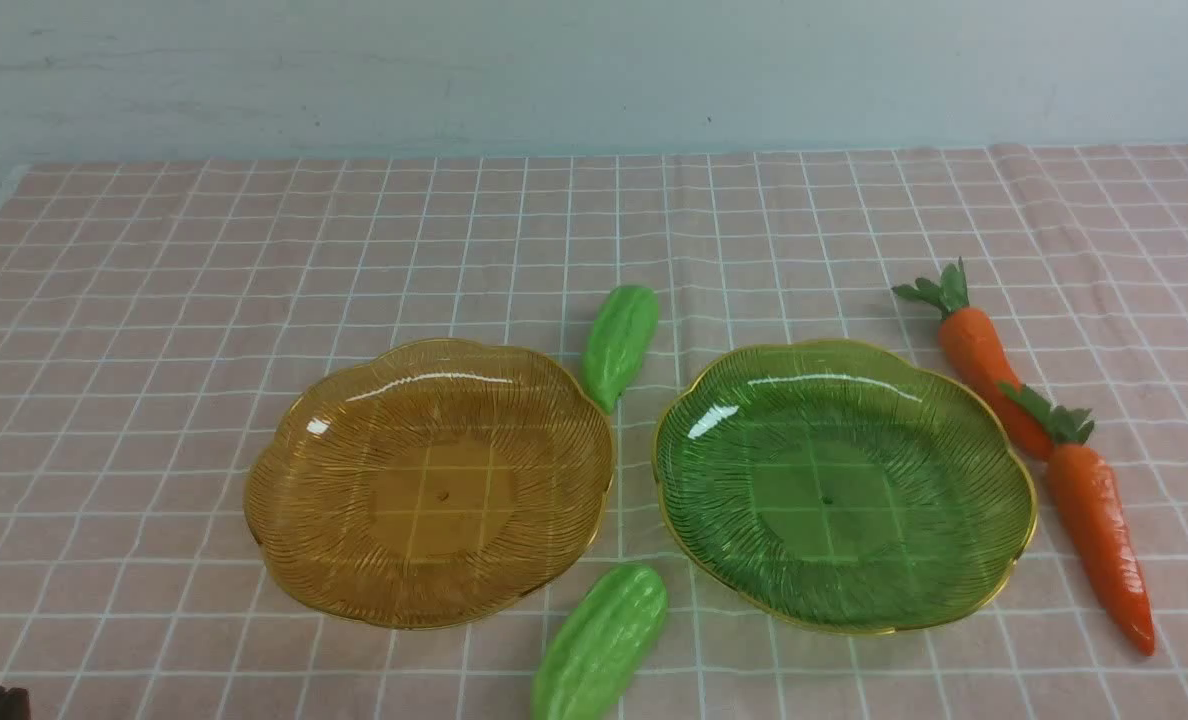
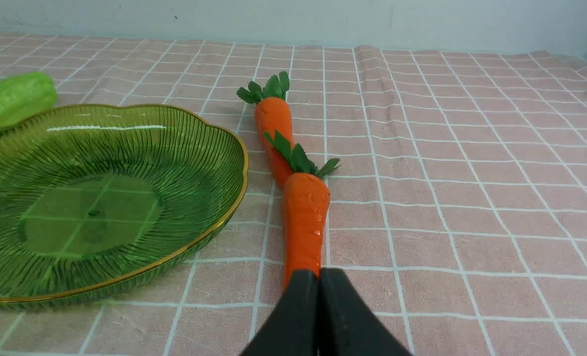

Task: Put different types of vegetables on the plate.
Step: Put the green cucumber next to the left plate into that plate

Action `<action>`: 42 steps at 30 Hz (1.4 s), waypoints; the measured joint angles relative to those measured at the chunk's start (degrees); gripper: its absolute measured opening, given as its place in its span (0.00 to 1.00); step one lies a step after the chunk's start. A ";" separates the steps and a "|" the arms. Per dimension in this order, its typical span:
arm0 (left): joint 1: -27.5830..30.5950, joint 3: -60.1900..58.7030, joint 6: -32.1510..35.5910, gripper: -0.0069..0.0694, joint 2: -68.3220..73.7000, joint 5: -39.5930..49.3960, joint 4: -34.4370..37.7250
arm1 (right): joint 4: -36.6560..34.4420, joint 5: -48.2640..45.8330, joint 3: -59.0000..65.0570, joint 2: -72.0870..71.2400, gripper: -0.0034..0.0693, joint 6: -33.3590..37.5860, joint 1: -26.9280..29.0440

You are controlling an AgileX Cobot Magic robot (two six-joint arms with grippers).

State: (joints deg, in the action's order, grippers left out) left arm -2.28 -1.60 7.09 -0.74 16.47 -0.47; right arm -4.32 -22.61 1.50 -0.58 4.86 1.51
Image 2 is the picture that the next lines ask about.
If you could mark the green ribbed glass plate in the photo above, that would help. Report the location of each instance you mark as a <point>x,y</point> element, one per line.
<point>96,200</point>

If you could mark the orange toy carrot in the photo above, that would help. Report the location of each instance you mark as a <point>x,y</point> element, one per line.
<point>305,202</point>
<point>273,120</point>

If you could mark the pink checked tablecloth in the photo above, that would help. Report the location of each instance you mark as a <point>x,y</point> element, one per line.
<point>459,211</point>

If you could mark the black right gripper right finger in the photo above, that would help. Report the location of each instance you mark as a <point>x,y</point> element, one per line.
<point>347,326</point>

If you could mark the green toy bitter gourd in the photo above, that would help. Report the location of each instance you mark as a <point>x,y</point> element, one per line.
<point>25,95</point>

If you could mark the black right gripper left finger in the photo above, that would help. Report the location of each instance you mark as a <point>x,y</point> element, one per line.
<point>290,329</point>

